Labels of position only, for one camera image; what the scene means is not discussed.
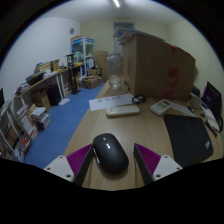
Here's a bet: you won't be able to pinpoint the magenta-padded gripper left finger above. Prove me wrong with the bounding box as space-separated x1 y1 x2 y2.
43 143 95 187

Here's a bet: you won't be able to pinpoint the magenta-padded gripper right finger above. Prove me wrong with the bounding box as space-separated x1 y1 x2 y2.
133 143 183 185

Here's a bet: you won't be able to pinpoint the black computer mouse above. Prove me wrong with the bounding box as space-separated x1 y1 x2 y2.
92 132 130 175

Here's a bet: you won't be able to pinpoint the black mouse pad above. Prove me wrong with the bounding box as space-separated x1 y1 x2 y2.
163 113 215 169

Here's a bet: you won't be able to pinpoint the stack of books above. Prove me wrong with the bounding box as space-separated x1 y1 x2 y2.
30 106 51 132

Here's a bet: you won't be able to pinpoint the white keypad remote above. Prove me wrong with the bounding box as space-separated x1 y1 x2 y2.
149 99 173 117

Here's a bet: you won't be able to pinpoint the white notebook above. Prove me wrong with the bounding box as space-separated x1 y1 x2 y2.
201 106 221 131

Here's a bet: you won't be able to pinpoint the long white remote control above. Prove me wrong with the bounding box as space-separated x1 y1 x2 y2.
105 104 141 118

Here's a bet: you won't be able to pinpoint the small brown cardboard box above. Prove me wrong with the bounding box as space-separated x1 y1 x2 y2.
31 89 52 112

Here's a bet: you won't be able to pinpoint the black bin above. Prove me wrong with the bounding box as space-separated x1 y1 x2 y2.
46 84 63 107

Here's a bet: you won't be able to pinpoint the black chair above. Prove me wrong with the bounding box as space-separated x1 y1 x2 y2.
201 81 224 133

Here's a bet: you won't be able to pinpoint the wooden side desk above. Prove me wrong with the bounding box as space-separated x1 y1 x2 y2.
13 63 83 111

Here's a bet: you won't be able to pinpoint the open low cardboard box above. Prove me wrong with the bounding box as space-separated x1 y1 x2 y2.
81 75 103 90

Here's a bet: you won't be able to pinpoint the black monitor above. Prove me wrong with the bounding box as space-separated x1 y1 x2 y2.
0 87 6 109

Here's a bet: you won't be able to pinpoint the black stand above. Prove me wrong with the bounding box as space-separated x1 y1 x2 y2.
65 53 82 95

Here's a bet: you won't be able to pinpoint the large cardboard box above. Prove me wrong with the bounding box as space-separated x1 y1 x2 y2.
120 33 197 102

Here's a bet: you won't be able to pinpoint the clear plastic jar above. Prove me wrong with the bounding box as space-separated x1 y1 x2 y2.
106 52 124 90

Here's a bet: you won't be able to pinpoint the stacked cardboard boxes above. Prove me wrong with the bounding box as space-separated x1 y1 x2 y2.
94 50 110 83

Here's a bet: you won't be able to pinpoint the blue white glass-door cabinet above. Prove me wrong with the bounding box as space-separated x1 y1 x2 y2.
70 36 95 78

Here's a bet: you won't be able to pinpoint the stack of flat papers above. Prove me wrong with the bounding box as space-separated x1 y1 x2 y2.
113 29 166 43

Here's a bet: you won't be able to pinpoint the grey door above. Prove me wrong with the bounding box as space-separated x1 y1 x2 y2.
113 21 136 34

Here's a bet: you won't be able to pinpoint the black coiled cable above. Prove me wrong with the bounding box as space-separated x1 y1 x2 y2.
131 94 147 105

